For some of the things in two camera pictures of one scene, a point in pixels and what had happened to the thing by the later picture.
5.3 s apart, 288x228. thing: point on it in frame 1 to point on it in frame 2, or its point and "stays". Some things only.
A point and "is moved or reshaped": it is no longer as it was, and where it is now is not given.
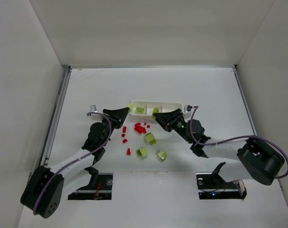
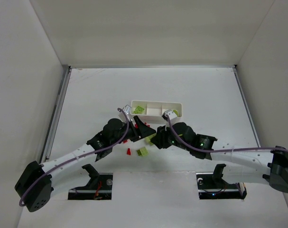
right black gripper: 171,123 to 165,137
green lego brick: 162,155 to 138,110
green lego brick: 143,152 stays
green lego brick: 155,109 is moved or reshaped
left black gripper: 113,118 to 136,128
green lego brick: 150,138 stays
